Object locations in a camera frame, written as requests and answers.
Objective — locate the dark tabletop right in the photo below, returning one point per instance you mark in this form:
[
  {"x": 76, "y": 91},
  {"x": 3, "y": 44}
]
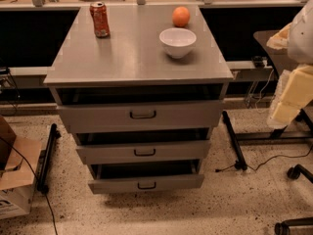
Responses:
[{"x": 279, "y": 58}]

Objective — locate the grey drawer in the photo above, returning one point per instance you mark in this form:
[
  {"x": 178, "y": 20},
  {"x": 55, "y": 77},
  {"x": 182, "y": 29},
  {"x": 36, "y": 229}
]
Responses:
[
  {"x": 140, "y": 116},
  {"x": 142, "y": 152},
  {"x": 139, "y": 184}
]

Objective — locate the black bar floor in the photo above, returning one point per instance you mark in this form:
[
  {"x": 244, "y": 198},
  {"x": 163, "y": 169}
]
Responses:
[
  {"x": 240, "y": 163},
  {"x": 45, "y": 158}
]

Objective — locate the black bar left floor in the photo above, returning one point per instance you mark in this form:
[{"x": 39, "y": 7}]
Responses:
[{"x": 45, "y": 158}]

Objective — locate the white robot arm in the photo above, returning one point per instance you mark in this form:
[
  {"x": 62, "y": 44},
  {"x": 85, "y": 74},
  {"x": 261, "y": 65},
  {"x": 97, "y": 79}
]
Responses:
[{"x": 300, "y": 43}]

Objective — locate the grey drawer cabinet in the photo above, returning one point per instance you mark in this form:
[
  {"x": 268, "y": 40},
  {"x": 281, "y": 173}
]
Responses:
[{"x": 130, "y": 66}]

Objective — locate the red soda can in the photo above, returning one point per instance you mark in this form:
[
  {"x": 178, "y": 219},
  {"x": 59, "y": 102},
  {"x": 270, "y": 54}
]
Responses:
[{"x": 98, "y": 12}]

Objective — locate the grey bottom drawer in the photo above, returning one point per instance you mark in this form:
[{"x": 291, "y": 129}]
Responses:
[{"x": 139, "y": 184}]

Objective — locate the orange fruit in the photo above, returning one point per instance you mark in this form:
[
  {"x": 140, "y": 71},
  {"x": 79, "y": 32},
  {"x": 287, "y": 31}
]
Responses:
[{"x": 180, "y": 16}]

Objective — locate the black table frame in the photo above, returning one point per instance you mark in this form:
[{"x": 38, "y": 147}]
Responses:
[{"x": 281, "y": 134}]

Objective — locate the grey top drawer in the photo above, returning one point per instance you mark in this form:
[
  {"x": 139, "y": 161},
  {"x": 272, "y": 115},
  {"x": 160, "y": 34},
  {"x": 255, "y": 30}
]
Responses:
[{"x": 140, "y": 116}]

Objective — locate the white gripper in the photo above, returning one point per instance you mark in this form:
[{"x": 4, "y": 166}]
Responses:
[{"x": 301, "y": 39}]

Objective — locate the cardboard box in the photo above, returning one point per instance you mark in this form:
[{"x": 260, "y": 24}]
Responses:
[{"x": 19, "y": 158}]

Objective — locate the grey middle drawer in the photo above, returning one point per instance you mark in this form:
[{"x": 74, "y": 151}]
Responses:
[{"x": 142, "y": 152}]

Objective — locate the black bar right floor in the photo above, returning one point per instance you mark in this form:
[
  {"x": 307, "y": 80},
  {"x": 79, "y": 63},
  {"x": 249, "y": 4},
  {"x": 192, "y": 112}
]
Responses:
[{"x": 240, "y": 163}]

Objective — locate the white ceramic bowl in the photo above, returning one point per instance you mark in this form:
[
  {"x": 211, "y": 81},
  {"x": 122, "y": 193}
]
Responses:
[{"x": 177, "y": 42}]

